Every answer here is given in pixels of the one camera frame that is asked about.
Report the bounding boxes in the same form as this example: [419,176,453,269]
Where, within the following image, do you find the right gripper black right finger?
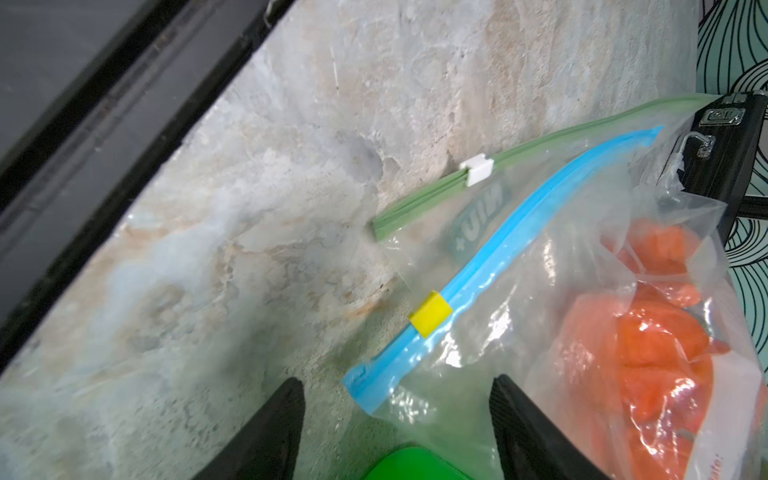
[489,375,608,480]

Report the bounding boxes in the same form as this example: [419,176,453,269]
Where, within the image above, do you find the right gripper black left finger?
[195,377,306,480]

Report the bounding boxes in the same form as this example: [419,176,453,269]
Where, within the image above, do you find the blue-zip clear bag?
[341,124,768,480]

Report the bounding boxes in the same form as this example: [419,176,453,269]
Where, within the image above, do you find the oranges in blue-zip bag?
[554,215,767,479]

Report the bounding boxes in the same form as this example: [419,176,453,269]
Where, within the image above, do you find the green-zip clear bag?
[371,93,717,242]

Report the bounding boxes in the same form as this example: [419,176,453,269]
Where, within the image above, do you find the green plastic basket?
[363,446,470,480]

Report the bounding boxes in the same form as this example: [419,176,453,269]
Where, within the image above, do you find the black case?
[668,90,767,241]

